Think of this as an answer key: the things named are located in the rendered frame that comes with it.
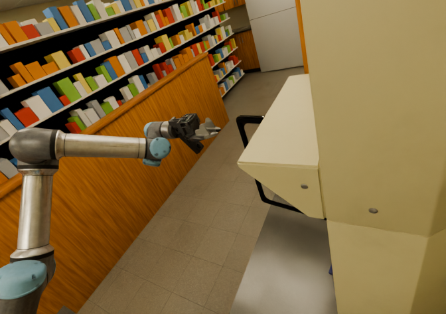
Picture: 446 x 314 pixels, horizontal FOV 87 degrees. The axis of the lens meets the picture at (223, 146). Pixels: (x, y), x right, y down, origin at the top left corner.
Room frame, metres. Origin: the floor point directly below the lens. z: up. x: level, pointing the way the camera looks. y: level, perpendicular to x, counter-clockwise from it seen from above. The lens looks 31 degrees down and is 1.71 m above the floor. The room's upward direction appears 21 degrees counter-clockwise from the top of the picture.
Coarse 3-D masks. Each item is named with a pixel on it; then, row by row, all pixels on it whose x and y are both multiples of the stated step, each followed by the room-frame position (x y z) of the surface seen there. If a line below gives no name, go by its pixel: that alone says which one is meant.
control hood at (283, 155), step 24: (288, 96) 0.42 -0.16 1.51; (264, 120) 0.37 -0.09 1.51; (288, 120) 0.34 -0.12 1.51; (312, 120) 0.31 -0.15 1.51; (264, 144) 0.30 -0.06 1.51; (288, 144) 0.27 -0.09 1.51; (312, 144) 0.25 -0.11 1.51; (240, 168) 0.27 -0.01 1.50; (264, 168) 0.25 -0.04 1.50; (288, 168) 0.23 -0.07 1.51; (312, 168) 0.21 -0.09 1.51; (288, 192) 0.24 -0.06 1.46; (312, 192) 0.22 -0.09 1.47; (312, 216) 0.22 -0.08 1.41
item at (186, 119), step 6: (186, 114) 0.88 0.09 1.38; (192, 114) 0.85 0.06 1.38; (174, 120) 0.89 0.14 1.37; (180, 120) 0.85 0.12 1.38; (186, 120) 0.83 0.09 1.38; (192, 120) 0.83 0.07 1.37; (198, 120) 0.85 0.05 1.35; (174, 126) 0.87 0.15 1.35; (180, 126) 0.83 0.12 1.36; (186, 126) 0.81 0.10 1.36; (192, 126) 0.81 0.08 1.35; (198, 126) 0.85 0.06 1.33; (174, 132) 0.88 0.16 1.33; (180, 132) 0.86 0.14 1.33; (186, 132) 0.83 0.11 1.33; (192, 132) 0.81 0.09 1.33; (186, 138) 0.83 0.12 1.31
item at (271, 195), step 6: (246, 126) 0.66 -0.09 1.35; (252, 126) 0.64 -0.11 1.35; (258, 126) 0.63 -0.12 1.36; (246, 132) 0.66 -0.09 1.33; (252, 132) 0.65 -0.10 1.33; (264, 186) 0.66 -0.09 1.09; (264, 192) 0.67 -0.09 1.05; (270, 192) 0.65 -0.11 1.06; (270, 198) 0.65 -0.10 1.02; (276, 198) 0.63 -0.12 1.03; (282, 198) 0.61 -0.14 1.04; (288, 204) 0.60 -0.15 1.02
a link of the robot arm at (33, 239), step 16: (48, 160) 0.78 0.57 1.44; (32, 176) 0.74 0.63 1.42; (48, 176) 0.76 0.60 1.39; (32, 192) 0.71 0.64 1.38; (48, 192) 0.73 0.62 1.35; (32, 208) 0.68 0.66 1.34; (48, 208) 0.70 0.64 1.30; (32, 224) 0.65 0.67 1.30; (48, 224) 0.67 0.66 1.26; (32, 240) 0.62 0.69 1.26; (48, 240) 0.65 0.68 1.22; (16, 256) 0.58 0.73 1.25; (32, 256) 0.58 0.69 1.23; (48, 256) 0.60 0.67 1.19; (48, 272) 0.56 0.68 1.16
